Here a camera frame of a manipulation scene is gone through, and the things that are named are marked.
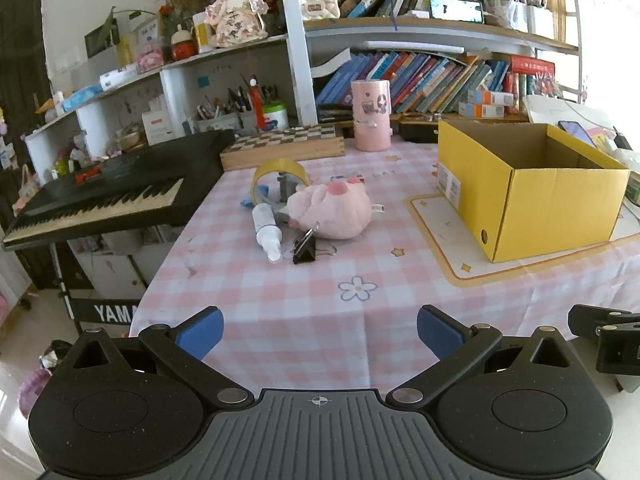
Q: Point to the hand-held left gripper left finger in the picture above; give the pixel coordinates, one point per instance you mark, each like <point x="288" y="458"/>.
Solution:
<point x="200" y="332"/>

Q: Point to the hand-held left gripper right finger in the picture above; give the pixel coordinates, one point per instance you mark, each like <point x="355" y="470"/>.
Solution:
<point x="440" y="332"/>

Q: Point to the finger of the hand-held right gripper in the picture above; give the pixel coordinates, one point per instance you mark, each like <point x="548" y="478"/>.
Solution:
<point x="585" y="320"/>
<point x="620" y="350"/>

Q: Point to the yellow cardboard box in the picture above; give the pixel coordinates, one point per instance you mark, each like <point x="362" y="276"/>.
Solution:
<point x="550" y="210"/>

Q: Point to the white spray bottle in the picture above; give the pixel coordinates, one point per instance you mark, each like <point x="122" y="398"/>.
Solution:
<point x="264" y="227"/>

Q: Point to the black binder clip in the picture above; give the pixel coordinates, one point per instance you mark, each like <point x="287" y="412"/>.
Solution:
<point x="305" y="252"/>

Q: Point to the blue plastic bag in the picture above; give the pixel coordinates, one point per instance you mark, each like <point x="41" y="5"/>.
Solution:
<point x="247" y="203"/>

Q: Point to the pink plush pig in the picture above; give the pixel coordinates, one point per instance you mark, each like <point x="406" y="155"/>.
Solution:
<point x="335" y="210"/>

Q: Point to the yellow tape roll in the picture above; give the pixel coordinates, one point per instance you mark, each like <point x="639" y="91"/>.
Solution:
<point x="280" y="165"/>

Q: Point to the white yellow-edged placemat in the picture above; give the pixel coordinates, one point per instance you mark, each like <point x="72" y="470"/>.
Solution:
<point x="450" y="240"/>

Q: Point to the black keyboard stand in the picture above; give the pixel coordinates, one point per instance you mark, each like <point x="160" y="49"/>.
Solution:
<point x="105" y="312"/>

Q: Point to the black electronic keyboard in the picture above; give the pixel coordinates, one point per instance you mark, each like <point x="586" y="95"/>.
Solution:
<point x="125" y="175"/>

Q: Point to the purple-screen smartphone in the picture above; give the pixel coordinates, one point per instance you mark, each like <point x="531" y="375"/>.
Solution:
<point x="577" y="133"/>

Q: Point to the wooden chessboard box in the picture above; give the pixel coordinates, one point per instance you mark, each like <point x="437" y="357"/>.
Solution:
<point x="280" y="152"/>

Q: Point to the white box red label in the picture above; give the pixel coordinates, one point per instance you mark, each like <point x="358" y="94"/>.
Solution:
<point x="159" y="127"/>

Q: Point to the pen holder with pens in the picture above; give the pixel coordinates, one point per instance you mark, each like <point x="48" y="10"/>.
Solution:
<point x="220" y="120"/>

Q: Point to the white open notebook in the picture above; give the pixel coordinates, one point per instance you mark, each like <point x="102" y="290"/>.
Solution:
<point x="545" y="110"/>

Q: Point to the pink cylinder container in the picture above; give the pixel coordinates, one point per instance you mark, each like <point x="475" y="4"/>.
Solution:
<point x="370" y="130"/>

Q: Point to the orange white small box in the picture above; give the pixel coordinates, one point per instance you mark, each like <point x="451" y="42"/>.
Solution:
<point x="480" y="110"/>
<point x="492" y="96"/>

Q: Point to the green lid white jar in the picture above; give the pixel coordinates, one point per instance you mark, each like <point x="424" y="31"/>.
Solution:
<point x="275" y="117"/>

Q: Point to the row of leaning colourful books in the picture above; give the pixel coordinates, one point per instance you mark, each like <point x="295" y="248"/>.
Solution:
<point x="425" y="80"/>

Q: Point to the red flat box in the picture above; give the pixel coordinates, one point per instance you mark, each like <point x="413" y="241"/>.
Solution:
<point x="532" y="66"/>

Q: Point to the blue tissue pack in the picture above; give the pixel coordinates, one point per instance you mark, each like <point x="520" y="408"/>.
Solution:
<point x="82" y="97"/>

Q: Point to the white rolled tube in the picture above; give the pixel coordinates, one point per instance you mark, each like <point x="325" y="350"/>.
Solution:
<point x="119" y="79"/>

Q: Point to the red round doll jar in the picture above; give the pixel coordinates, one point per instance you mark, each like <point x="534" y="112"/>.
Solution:
<point x="183" y="45"/>

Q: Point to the white bookshelf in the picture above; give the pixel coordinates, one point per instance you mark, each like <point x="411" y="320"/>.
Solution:
<point x="295" y="60"/>

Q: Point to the yellow white canister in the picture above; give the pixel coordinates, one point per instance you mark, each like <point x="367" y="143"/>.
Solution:
<point x="202" y="32"/>

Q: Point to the green leafy plant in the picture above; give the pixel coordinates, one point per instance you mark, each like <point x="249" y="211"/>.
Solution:
<point x="110" y="25"/>

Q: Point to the bright-screen smartphone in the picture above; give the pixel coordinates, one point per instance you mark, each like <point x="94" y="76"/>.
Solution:
<point x="457" y="10"/>

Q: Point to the dark wooden door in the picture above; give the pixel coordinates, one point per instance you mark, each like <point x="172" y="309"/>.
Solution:
<point x="20" y="35"/>

